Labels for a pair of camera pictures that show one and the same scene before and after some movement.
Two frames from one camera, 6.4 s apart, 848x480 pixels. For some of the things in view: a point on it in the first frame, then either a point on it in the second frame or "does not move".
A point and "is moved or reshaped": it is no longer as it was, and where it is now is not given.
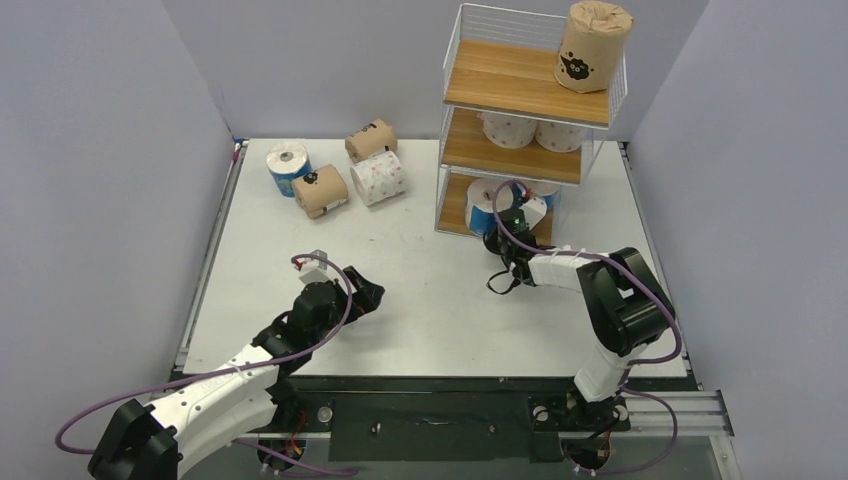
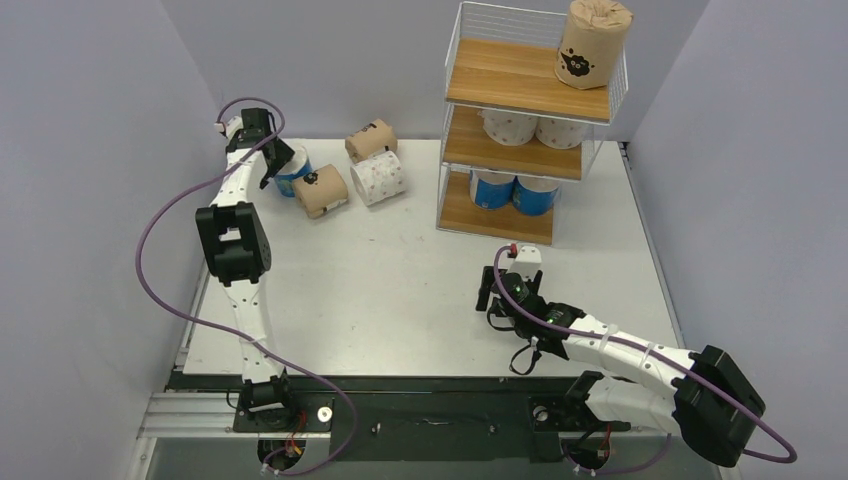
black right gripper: x=500 y=243 → x=495 y=297
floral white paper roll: x=378 y=177 does not move
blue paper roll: x=286 y=162 does not move
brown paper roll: x=592 y=44 does not move
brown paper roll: x=320 y=190 does not move
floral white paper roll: x=508 y=131 does not move
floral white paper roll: x=558 y=137 does not move
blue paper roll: x=480 y=209 is moved or reshaped
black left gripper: x=365 y=300 → x=282 y=156
